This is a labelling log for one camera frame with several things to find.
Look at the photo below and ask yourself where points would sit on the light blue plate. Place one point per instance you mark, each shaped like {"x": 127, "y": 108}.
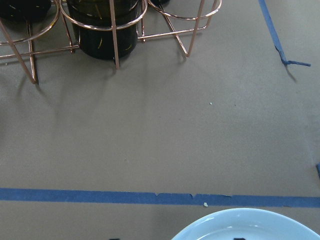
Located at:
{"x": 246, "y": 224}

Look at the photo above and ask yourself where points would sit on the dark wine bottle middle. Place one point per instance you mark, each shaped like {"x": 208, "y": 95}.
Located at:
{"x": 100, "y": 44}

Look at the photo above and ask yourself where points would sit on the dark wine bottle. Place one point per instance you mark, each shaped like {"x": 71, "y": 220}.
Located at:
{"x": 100, "y": 44}
{"x": 24, "y": 10}

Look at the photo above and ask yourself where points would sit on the dark wine bottle lower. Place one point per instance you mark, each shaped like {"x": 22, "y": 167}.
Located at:
{"x": 24, "y": 10}

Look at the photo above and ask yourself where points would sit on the copper wire bottle rack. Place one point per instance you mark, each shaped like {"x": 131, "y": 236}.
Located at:
{"x": 24, "y": 52}

